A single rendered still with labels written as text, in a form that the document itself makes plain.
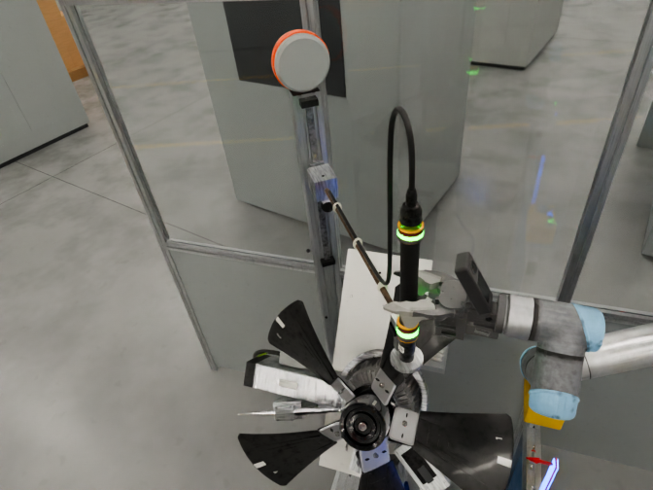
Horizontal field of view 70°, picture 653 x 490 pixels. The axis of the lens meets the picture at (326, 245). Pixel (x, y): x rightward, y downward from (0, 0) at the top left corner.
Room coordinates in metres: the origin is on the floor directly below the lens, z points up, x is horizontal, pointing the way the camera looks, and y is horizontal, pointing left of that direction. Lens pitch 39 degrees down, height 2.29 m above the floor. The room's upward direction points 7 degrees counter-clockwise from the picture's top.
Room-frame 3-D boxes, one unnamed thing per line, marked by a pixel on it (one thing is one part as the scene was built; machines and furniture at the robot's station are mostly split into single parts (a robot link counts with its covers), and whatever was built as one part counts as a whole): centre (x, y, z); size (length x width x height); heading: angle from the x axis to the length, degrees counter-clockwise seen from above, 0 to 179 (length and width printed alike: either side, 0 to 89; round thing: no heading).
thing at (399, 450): (0.61, -0.20, 0.98); 0.20 x 0.16 x 0.20; 157
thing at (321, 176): (1.21, -0.01, 1.55); 0.10 x 0.07 x 0.08; 12
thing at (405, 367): (0.61, -0.14, 1.50); 0.09 x 0.07 x 0.10; 12
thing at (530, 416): (0.74, -0.59, 1.02); 0.16 x 0.10 x 0.11; 157
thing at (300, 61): (1.31, 0.01, 1.88); 0.17 x 0.15 x 0.16; 67
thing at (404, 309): (0.56, -0.14, 1.64); 0.09 x 0.03 x 0.06; 89
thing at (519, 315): (0.53, -0.32, 1.64); 0.08 x 0.05 x 0.08; 157
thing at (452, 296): (0.56, -0.24, 1.64); 0.12 x 0.08 x 0.09; 67
